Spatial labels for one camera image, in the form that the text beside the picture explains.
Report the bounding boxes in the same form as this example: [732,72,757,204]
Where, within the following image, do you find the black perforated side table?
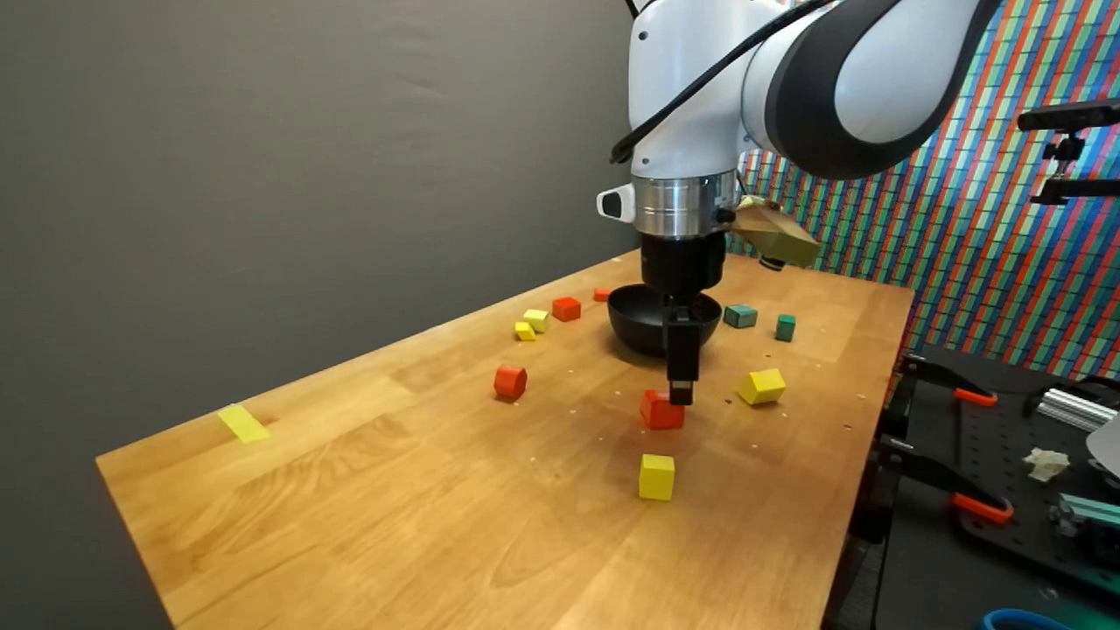
[860,344,1120,630]

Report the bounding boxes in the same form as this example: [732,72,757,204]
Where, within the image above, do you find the grey round plate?
[1081,418,1120,484]

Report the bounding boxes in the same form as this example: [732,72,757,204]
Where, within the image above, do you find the black bowl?
[606,279,724,359]

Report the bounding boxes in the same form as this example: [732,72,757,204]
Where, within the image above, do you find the orange-handled black clamp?
[882,433,1019,530]
[902,352,1003,412]

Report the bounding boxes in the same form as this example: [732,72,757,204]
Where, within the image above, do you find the blue round object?
[975,604,1079,630]

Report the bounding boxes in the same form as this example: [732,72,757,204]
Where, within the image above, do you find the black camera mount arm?
[1014,97,1120,211]

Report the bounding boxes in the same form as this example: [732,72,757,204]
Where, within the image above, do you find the grey fabric backdrop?
[0,0,659,630]

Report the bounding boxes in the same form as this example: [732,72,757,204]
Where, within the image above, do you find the multicoloured patterned backdrop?
[722,0,1120,382]

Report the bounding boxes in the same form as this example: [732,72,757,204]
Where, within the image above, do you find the grey metal bar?
[1033,386,1120,433]

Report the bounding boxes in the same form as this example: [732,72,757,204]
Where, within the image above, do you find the white plastic part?
[1023,445,1073,488]

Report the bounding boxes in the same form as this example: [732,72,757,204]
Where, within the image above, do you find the teal tool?
[1052,490,1120,540]

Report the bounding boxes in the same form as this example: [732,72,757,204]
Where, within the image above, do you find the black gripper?
[636,231,728,408]

